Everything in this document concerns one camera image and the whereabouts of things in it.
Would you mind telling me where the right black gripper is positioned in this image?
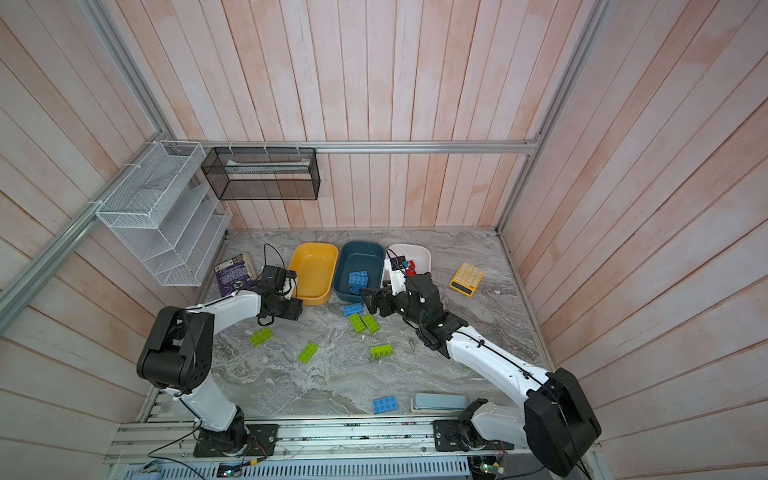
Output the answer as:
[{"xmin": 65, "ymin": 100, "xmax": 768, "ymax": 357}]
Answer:
[{"xmin": 361, "ymin": 279, "xmax": 426, "ymax": 329}]

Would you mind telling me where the white rectangular tray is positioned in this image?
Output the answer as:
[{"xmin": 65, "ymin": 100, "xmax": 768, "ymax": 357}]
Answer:
[{"xmin": 382, "ymin": 243, "xmax": 431, "ymax": 283}]

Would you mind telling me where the green lego lower left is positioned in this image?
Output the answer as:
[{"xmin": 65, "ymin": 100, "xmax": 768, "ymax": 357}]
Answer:
[{"xmin": 297, "ymin": 342, "xmax": 318, "ymax": 365}]

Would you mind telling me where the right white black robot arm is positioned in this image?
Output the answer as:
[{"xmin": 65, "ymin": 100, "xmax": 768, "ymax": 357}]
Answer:
[{"xmin": 360, "ymin": 272, "xmax": 602, "ymax": 477}]

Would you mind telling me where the aluminium front rail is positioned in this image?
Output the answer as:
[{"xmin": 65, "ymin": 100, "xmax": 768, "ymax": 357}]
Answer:
[{"xmin": 105, "ymin": 416, "xmax": 529, "ymax": 464}]

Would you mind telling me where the dark teal rectangular tray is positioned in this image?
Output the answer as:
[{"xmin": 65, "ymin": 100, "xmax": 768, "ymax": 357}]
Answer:
[{"xmin": 332, "ymin": 240, "xmax": 385, "ymax": 303}]

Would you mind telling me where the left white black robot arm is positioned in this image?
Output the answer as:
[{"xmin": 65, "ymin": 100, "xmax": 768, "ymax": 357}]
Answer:
[{"xmin": 137, "ymin": 265, "xmax": 303, "ymax": 456}]

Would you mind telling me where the small green lego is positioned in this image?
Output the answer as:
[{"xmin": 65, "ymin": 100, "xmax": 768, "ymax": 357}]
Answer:
[{"xmin": 249, "ymin": 327, "xmax": 273, "ymax": 347}]

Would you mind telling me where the light blue stapler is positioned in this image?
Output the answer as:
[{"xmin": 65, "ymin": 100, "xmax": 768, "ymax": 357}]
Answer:
[{"xmin": 411, "ymin": 392, "xmax": 470, "ymax": 413}]

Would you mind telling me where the purple book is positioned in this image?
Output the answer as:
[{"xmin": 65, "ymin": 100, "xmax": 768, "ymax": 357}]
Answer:
[{"xmin": 214, "ymin": 252, "xmax": 257, "ymax": 297}]

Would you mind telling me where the green lego centre right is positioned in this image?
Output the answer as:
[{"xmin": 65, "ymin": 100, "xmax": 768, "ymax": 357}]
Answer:
[{"xmin": 361, "ymin": 314, "xmax": 380, "ymax": 334}]

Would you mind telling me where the aluminium back frame bar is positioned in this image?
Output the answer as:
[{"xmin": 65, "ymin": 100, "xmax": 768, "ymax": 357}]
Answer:
[{"xmin": 161, "ymin": 139, "xmax": 541, "ymax": 155}]

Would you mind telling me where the white wire mesh shelf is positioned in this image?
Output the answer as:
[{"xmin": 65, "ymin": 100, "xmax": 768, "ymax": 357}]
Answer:
[{"xmin": 97, "ymin": 141, "xmax": 232, "ymax": 287}]

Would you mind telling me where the yellow calculator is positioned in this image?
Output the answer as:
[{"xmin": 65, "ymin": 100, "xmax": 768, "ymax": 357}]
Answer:
[{"xmin": 449, "ymin": 263, "xmax": 485, "ymax": 298}]

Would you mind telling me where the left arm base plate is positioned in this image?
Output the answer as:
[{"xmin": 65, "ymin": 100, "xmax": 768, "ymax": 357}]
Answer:
[{"xmin": 193, "ymin": 424, "xmax": 279, "ymax": 458}]

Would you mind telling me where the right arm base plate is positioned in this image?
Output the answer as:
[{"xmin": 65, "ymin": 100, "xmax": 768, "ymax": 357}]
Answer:
[{"xmin": 432, "ymin": 419, "xmax": 515, "ymax": 452}]

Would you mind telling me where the blue lego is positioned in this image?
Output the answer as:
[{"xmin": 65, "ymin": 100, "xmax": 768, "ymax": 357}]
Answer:
[
  {"xmin": 342, "ymin": 303, "xmax": 365, "ymax": 317},
  {"xmin": 348, "ymin": 270, "xmax": 369, "ymax": 285},
  {"xmin": 349, "ymin": 279, "xmax": 367, "ymax": 295},
  {"xmin": 372, "ymin": 396, "xmax": 399, "ymax": 415}
]

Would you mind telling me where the blue lego front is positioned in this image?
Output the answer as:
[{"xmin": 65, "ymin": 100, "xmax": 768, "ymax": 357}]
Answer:
[{"xmin": 372, "ymin": 396, "xmax": 399, "ymax": 415}]

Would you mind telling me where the green lego lower centre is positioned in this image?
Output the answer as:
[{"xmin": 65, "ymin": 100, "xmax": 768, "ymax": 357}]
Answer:
[{"xmin": 370, "ymin": 344, "xmax": 393, "ymax": 360}]

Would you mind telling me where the green lego centre left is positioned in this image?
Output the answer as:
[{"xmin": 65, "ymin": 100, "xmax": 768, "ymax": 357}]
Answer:
[{"xmin": 348, "ymin": 314, "xmax": 366, "ymax": 334}]

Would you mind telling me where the yellow rectangular tray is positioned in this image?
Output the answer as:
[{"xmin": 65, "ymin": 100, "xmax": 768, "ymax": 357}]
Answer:
[{"xmin": 289, "ymin": 242, "xmax": 339, "ymax": 306}]

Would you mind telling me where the black mesh basket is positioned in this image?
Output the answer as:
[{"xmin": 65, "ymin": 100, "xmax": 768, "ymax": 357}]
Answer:
[{"xmin": 201, "ymin": 146, "xmax": 321, "ymax": 201}]

